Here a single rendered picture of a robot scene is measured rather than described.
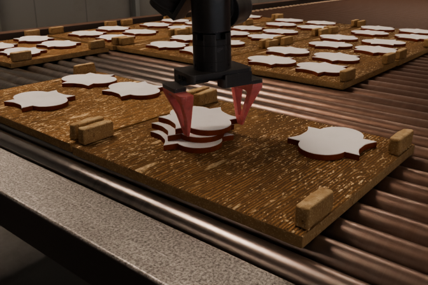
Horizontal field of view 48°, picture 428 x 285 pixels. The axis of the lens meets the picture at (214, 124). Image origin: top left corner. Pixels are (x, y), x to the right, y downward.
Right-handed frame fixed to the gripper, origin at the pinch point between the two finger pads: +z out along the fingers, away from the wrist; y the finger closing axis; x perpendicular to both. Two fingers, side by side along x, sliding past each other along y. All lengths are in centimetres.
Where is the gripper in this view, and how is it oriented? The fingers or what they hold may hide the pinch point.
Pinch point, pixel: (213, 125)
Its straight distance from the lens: 75.4
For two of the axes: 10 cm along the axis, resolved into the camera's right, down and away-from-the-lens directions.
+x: 4.9, 2.8, -8.3
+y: -8.7, 1.8, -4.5
